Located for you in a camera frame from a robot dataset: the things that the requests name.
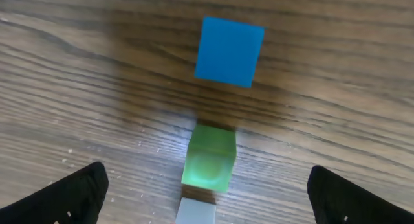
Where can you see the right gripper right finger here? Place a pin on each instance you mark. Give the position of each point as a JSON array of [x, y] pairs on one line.
[[346, 201]]

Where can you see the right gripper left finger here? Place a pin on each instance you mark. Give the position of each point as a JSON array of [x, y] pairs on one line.
[[58, 198]]

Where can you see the orange cube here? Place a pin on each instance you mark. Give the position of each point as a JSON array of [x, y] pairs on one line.
[[195, 212]]

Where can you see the green cube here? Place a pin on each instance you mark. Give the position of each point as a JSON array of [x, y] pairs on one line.
[[210, 159]]

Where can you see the blue cube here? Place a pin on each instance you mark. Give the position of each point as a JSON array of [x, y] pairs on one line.
[[228, 52]]

